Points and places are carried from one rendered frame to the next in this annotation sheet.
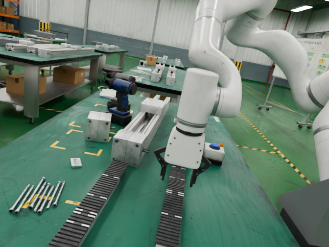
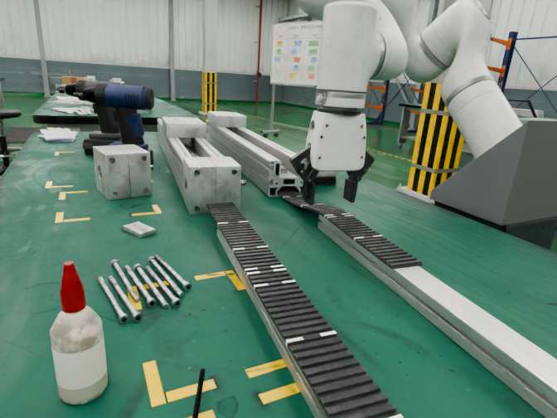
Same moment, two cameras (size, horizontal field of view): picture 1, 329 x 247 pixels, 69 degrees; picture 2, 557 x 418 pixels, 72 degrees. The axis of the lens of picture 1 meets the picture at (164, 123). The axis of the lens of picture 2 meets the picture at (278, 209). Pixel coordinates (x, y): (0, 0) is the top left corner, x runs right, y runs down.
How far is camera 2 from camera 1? 0.35 m
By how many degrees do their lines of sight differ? 25
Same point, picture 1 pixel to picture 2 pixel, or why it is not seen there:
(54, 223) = (219, 308)
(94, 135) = (125, 185)
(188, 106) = (346, 65)
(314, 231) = (506, 206)
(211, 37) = not seen: outside the picture
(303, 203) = (477, 182)
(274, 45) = not seen: outside the picture
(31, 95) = not seen: outside the picture
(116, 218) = (294, 271)
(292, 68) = (403, 16)
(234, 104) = (404, 51)
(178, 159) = (336, 159)
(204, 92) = (367, 36)
